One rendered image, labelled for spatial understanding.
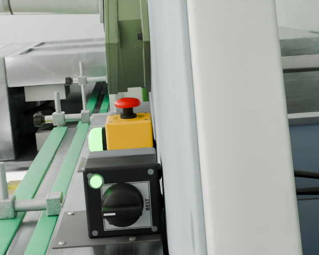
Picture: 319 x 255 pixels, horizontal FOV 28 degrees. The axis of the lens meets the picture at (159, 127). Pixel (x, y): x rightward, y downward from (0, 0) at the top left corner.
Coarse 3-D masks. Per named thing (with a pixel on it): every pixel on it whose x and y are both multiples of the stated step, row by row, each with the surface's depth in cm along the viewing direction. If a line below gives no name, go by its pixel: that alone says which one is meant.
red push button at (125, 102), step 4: (116, 100) 98; (120, 100) 97; (124, 100) 97; (128, 100) 96; (132, 100) 97; (136, 100) 97; (116, 104) 97; (120, 104) 96; (124, 104) 96; (128, 104) 96; (132, 104) 96; (136, 104) 97; (124, 108) 97; (128, 108) 97; (132, 108) 98; (124, 112) 98; (128, 112) 97; (132, 112) 98
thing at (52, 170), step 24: (48, 144) 123; (72, 144) 122; (48, 168) 107; (72, 168) 104; (24, 192) 93; (24, 216) 84; (48, 216) 82; (0, 240) 75; (24, 240) 75; (48, 240) 74
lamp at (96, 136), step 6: (90, 132) 98; (96, 132) 97; (102, 132) 97; (90, 138) 97; (96, 138) 97; (102, 138) 97; (90, 144) 97; (96, 144) 97; (102, 144) 97; (96, 150) 97; (102, 150) 97
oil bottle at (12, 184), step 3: (15, 180) 139; (18, 180) 138; (21, 180) 138; (9, 183) 136; (12, 183) 136; (15, 183) 136; (18, 183) 136; (9, 186) 134; (12, 186) 134; (15, 186) 134
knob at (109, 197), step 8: (120, 184) 67; (128, 184) 67; (104, 192) 67; (112, 192) 65; (120, 192) 65; (128, 192) 65; (136, 192) 66; (104, 200) 66; (112, 200) 65; (120, 200) 65; (128, 200) 65; (136, 200) 65; (104, 208) 65; (112, 208) 64; (120, 208) 64; (128, 208) 64; (136, 208) 64; (104, 216) 64; (112, 216) 64; (120, 216) 64; (128, 216) 64; (136, 216) 65; (112, 224) 66; (120, 224) 66; (128, 224) 66
